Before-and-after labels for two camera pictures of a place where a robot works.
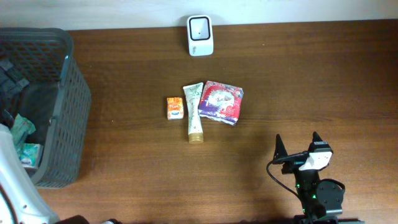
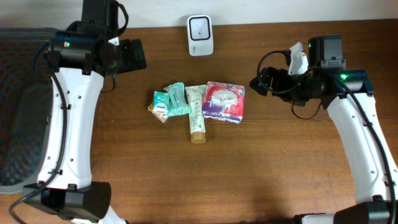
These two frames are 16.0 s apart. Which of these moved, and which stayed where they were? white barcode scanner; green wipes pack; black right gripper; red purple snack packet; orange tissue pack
Moved: black right gripper; green wipes pack; orange tissue pack
Stayed: red purple snack packet; white barcode scanner
